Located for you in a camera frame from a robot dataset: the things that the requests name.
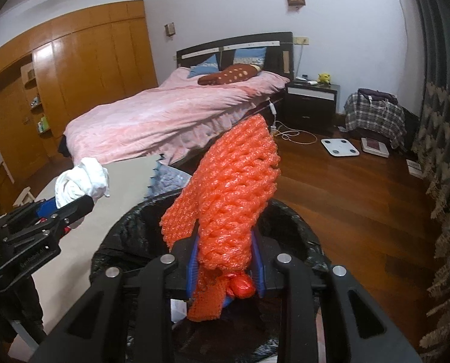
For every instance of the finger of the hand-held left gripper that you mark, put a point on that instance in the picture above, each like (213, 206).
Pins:
(45, 208)
(77, 208)

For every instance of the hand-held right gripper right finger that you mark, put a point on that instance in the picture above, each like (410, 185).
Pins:
(285, 295)

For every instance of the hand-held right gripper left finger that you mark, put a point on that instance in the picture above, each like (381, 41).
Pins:
(160, 298)

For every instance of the white cloth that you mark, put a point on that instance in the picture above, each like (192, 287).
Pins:
(83, 181)

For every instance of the trash bin with black bag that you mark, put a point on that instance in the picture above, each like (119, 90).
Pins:
(134, 227)

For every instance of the orange foam net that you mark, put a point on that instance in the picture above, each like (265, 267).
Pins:
(232, 204)

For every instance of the blue quilted cloth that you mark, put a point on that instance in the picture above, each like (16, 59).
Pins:
(170, 183)

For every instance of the pink bed blanket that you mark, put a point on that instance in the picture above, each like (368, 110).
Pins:
(164, 113)

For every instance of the wooden wardrobe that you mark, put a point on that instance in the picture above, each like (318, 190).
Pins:
(77, 75)

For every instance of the white bathroom scale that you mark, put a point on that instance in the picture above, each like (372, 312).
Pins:
(340, 147)

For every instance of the white paper sheet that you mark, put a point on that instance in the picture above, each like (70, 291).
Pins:
(415, 168)

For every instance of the blue pillow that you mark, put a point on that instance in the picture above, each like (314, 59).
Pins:
(204, 67)
(251, 56)

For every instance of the dark nightstand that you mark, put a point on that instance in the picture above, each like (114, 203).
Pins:
(310, 106)

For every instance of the plaid cloth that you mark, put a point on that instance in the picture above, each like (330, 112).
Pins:
(374, 117)

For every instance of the brown dotted pillow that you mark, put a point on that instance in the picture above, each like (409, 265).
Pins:
(228, 75)

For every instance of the yellow plush toy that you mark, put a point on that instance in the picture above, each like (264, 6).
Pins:
(324, 78)

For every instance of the patterned curtain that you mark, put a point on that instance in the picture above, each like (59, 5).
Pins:
(444, 140)

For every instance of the dark wooden bed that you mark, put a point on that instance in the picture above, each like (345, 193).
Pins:
(247, 45)

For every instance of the small brown wall lamp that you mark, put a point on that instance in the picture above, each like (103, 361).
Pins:
(169, 29)

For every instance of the wall socket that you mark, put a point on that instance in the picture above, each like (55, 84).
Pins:
(301, 40)

